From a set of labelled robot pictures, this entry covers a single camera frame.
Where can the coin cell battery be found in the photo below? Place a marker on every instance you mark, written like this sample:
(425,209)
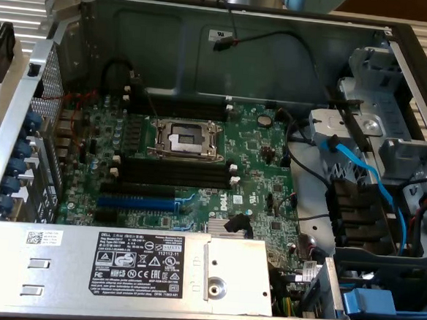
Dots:
(264,119)

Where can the grey metal disk bay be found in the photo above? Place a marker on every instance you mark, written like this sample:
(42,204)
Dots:
(379,94)

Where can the short black expansion slot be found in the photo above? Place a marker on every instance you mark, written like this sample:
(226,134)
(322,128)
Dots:
(105,215)

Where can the white QR code sticker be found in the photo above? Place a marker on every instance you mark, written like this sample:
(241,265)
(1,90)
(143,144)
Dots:
(43,237)

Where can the blue card retention clip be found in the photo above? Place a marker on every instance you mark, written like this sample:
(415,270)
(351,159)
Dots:
(16,167)
(33,121)
(24,149)
(10,186)
(6,206)

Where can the round black board component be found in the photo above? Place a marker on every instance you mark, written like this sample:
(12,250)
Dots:
(306,243)

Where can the disk bay with blue latch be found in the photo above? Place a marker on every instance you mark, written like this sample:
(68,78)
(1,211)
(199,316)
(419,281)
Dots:
(375,263)

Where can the thin metal locking lever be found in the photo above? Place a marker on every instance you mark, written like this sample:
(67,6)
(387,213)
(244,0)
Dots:
(152,104)

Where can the silver socket cover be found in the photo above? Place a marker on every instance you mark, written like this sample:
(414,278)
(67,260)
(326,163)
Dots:
(164,127)

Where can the CPU socket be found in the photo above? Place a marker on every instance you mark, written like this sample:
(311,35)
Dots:
(186,136)

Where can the white barcode sticker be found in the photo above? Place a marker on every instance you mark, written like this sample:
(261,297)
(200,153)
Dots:
(308,271)

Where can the silver power supply box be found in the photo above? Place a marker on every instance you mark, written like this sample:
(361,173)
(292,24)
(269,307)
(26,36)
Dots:
(63,266)

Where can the grey metal PC case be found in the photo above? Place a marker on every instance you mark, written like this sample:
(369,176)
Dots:
(260,71)

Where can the black plastic drive carrier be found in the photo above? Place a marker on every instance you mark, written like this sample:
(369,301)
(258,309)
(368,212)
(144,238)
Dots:
(356,214)

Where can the blue expansion slot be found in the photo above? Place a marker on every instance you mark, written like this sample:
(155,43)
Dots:
(137,203)

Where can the long black expansion slot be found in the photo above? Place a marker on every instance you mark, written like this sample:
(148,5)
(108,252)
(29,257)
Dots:
(138,190)

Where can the green motherboard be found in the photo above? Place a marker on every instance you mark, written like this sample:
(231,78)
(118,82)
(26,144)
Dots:
(248,140)

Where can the light grey metal bracket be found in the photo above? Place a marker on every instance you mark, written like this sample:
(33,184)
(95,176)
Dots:
(326,122)

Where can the white case wall label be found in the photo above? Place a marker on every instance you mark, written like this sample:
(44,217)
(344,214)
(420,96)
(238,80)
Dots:
(222,32)

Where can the blue plastic latch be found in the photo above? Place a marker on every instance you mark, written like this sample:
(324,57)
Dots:
(368,302)

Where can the silver round fastener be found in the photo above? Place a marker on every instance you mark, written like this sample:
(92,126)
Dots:
(217,288)

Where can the grey disk bay frame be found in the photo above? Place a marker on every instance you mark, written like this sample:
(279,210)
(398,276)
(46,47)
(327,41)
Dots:
(400,155)

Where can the black power supply label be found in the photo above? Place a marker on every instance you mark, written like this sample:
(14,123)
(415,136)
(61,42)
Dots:
(136,264)

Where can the silver finned heatsink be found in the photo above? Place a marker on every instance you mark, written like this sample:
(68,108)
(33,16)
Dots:
(214,227)

